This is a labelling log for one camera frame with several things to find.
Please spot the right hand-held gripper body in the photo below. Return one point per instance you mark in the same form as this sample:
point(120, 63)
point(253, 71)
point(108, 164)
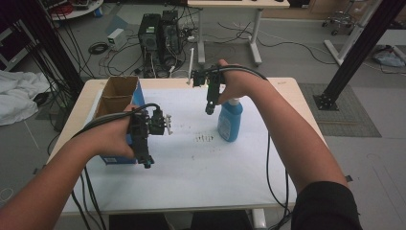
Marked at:
point(213, 92)

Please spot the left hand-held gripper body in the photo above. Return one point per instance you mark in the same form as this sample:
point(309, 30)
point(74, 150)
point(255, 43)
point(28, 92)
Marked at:
point(140, 134)

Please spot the blue spray bottle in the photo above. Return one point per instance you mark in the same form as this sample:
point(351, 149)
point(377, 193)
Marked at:
point(230, 123)

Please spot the blue cardboard box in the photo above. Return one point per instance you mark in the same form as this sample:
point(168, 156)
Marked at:
point(118, 91)

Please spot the person's right hand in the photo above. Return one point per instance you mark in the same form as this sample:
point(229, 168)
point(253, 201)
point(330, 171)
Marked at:
point(237, 84)

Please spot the person's left hand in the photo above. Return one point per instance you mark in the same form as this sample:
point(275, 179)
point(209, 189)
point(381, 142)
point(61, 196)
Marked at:
point(110, 140)

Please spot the white rod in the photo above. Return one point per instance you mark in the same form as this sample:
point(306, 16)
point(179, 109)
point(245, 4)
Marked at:
point(191, 64)

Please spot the row of small dark pieces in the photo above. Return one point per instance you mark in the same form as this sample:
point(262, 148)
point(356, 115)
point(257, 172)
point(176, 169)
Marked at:
point(204, 138)

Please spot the black computer tower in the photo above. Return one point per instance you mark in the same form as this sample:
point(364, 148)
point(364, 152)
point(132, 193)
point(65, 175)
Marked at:
point(170, 35)
point(149, 33)

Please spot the white table mat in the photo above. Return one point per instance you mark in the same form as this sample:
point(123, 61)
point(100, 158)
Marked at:
point(198, 179)

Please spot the white desk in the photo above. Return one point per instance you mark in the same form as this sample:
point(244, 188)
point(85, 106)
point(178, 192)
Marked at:
point(236, 4)

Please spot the small white box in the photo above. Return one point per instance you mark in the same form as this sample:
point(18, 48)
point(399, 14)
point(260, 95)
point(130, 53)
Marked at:
point(116, 38)

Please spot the white cloth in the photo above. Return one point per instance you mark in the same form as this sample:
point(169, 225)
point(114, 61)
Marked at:
point(19, 96)

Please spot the white table leg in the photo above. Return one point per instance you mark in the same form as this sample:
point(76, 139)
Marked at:
point(259, 220)

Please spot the round white table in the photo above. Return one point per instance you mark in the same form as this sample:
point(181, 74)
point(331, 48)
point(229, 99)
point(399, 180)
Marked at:
point(79, 11)

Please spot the grey floor mat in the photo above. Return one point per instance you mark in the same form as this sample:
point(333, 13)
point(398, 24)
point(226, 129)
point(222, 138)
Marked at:
point(354, 118)

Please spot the office chair base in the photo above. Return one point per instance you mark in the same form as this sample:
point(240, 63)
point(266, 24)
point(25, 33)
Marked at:
point(340, 20)

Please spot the white metal stand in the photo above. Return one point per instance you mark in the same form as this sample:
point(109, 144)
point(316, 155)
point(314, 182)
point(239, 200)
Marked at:
point(349, 38)

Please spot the black sleeve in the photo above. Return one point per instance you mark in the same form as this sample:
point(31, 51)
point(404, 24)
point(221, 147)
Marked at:
point(325, 207)

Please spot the blue cloth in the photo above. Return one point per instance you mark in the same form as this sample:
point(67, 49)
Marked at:
point(389, 59)

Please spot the black metal post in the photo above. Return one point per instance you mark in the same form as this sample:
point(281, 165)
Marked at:
point(360, 48)

